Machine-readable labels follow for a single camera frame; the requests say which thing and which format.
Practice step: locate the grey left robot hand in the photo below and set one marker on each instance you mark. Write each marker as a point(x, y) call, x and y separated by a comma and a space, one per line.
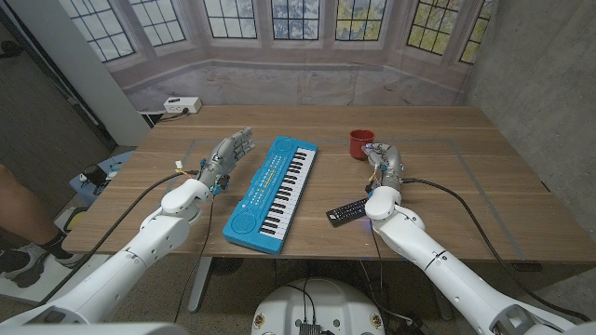
point(226, 156)

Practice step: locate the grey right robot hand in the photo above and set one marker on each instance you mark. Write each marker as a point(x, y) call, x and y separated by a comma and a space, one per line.
point(390, 165)

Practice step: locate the red speckled enamel cup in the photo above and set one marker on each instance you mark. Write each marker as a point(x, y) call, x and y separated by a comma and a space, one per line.
point(358, 142)

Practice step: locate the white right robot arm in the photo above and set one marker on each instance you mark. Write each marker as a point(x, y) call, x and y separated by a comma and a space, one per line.
point(447, 274)

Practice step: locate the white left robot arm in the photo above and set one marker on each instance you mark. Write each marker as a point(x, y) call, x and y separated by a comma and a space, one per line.
point(121, 270)

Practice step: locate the blue toy piano keyboard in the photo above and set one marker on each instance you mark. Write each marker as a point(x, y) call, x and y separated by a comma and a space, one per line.
point(272, 197)

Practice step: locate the black TV remote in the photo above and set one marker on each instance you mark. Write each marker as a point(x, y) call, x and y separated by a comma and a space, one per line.
point(345, 213)

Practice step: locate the white power strip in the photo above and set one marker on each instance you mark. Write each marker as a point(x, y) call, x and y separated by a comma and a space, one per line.
point(182, 104)

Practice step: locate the printed window backdrop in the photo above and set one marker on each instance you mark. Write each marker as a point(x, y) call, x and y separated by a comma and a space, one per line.
point(298, 79)

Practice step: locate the blue stool with black device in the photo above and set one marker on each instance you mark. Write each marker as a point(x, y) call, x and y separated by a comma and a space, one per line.
point(100, 177)

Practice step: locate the grey table leg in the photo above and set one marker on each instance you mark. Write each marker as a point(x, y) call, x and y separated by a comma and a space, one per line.
point(199, 284)
point(442, 307)

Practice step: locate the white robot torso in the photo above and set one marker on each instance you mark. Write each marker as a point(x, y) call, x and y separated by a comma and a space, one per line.
point(316, 304)

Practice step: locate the person's bare leg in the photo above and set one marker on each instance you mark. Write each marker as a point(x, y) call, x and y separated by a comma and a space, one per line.
point(21, 209)

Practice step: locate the grey and black shoe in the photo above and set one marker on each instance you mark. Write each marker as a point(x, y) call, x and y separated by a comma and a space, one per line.
point(21, 265)

